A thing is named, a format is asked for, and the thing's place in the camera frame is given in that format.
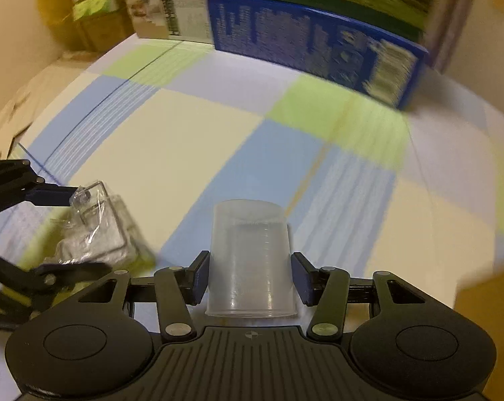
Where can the white and brown box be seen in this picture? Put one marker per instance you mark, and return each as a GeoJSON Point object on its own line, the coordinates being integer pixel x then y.
{"type": "Point", "coordinates": [168, 4]}

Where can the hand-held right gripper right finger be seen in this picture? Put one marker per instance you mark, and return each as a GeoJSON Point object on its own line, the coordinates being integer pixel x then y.
{"type": "Point", "coordinates": [302, 277]}

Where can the white-topped box of green packs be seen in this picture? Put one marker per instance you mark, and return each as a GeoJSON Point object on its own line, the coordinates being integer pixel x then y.
{"type": "Point", "coordinates": [95, 12]}

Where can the yellow plastic bag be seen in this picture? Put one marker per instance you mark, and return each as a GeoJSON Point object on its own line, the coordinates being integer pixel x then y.
{"type": "Point", "coordinates": [55, 12]}

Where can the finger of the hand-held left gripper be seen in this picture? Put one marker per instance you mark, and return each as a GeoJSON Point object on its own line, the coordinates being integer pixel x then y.
{"type": "Point", "coordinates": [72, 273]}
{"type": "Point", "coordinates": [51, 195]}

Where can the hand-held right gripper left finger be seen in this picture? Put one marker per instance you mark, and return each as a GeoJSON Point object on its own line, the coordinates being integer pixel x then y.
{"type": "Point", "coordinates": [199, 277]}

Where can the clear plastic cup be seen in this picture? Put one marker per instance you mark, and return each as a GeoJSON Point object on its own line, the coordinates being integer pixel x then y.
{"type": "Point", "coordinates": [249, 259]}

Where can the clear plastic package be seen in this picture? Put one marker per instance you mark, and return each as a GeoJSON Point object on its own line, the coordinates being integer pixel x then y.
{"type": "Point", "coordinates": [105, 225]}

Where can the blue printed box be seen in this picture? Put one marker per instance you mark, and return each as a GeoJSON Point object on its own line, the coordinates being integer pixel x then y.
{"type": "Point", "coordinates": [298, 37]}

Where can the checked tablecloth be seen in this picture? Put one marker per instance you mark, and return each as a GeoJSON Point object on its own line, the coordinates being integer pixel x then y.
{"type": "Point", "coordinates": [193, 133]}

